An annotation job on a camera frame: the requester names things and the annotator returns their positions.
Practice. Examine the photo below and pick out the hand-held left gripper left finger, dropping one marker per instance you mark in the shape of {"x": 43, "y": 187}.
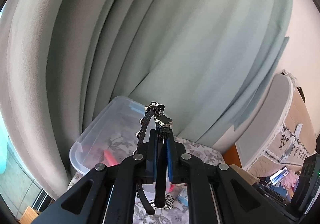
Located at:
{"x": 153, "y": 159}

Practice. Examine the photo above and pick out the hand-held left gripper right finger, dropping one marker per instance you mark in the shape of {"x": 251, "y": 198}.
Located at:
{"x": 170, "y": 161}

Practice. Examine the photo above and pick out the pink bangle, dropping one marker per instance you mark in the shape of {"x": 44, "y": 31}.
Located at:
{"x": 171, "y": 187}

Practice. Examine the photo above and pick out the black headband with clover charm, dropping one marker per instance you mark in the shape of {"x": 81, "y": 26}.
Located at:
{"x": 160, "y": 189}

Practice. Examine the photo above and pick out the small teal box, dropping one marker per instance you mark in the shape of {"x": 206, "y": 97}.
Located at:
{"x": 182, "y": 199}

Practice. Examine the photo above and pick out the leopard print scrunchie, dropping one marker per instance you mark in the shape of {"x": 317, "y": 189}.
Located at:
{"x": 170, "y": 202}

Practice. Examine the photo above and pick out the clear plastic container blue latches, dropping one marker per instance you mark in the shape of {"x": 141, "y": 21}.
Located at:
{"x": 100, "y": 133}

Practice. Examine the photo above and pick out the pink cloth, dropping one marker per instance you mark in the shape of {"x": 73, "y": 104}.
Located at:
{"x": 290, "y": 180}

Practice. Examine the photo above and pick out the floral fleece blanket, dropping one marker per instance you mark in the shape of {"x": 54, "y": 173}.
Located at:
{"x": 200, "y": 151}

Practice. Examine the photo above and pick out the smartphone with lit screen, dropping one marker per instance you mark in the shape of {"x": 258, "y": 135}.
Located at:
{"x": 278, "y": 176}

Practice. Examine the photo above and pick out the pink hair clip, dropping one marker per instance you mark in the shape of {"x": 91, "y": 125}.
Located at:
{"x": 110, "y": 157}

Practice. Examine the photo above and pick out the grey padded headboard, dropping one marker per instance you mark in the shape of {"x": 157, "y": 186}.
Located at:
{"x": 270, "y": 126}

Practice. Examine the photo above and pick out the pale green curtain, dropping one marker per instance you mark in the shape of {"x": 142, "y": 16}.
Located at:
{"x": 175, "y": 38}

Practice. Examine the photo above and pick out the light wooden table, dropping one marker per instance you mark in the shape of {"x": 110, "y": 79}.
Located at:
{"x": 30, "y": 216}

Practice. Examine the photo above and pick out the teal glass panel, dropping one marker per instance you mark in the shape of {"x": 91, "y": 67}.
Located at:
{"x": 3, "y": 153}

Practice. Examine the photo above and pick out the orange wooden bed frame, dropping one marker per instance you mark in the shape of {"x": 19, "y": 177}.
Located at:
{"x": 232, "y": 157}

